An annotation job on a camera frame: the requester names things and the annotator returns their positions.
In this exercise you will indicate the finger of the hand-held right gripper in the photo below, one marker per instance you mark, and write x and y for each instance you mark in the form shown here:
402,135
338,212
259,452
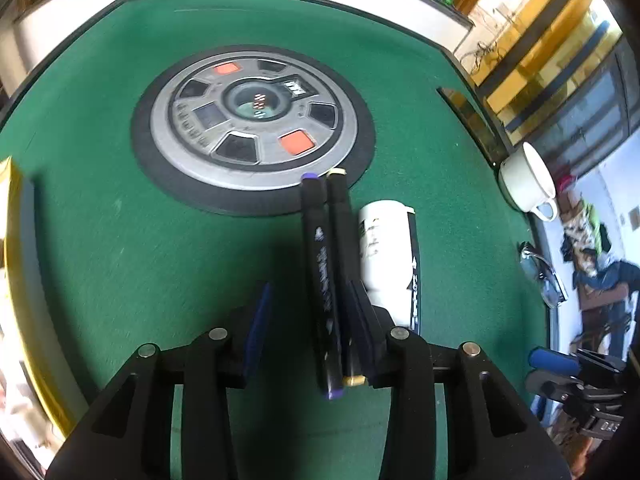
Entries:
550,390
552,360

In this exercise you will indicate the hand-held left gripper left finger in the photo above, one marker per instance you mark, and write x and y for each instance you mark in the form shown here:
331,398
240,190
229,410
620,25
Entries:
257,325

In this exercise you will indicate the black marker purple caps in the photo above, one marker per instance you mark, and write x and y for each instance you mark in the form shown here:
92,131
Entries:
322,280

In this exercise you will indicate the round grey table control panel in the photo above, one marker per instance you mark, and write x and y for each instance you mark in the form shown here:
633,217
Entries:
252,125

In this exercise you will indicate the white cup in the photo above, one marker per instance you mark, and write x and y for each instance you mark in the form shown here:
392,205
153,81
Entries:
525,180

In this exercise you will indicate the pile of clothes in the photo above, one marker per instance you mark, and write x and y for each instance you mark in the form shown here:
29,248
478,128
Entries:
590,245

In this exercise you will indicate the white plastic bottle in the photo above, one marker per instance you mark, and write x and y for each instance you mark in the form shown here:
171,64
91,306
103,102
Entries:
382,260

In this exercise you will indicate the black marker yellow caps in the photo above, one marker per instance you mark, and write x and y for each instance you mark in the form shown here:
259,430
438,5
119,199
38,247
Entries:
414,280
342,240

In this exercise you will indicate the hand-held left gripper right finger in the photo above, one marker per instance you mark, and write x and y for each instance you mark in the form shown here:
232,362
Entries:
362,330

